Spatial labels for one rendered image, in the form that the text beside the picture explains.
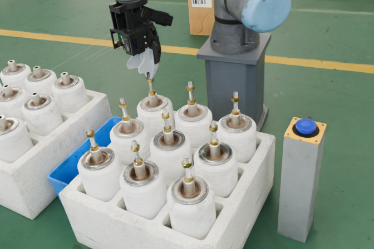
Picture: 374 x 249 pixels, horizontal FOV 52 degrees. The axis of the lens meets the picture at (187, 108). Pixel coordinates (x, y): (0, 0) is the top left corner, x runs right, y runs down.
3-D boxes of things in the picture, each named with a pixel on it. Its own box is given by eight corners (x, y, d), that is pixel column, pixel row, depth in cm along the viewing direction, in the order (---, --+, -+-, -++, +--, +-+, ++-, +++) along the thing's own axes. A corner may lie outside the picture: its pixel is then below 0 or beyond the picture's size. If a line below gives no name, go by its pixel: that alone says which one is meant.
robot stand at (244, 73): (219, 103, 145) (215, 28, 128) (268, 110, 139) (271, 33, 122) (202, 133, 131) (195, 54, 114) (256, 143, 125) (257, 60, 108)
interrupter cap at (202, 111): (192, 127, 94) (192, 124, 94) (172, 115, 99) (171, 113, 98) (213, 112, 98) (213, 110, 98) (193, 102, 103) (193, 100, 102)
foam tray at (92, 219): (157, 149, 126) (149, 104, 116) (273, 184, 109) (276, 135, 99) (77, 242, 99) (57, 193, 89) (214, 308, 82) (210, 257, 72)
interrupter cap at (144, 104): (152, 94, 108) (152, 91, 108) (173, 101, 104) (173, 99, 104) (134, 108, 103) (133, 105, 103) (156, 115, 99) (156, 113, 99)
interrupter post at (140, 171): (144, 179, 81) (142, 167, 79) (133, 178, 81) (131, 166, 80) (148, 171, 83) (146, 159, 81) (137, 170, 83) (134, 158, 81)
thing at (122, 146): (132, 165, 111) (119, 115, 100) (162, 172, 108) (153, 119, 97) (116, 190, 103) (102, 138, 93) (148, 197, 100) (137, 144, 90)
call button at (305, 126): (298, 123, 82) (299, 115, 80) (317, 128, 80) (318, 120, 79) (293, 134, 79) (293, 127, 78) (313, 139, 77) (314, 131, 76)
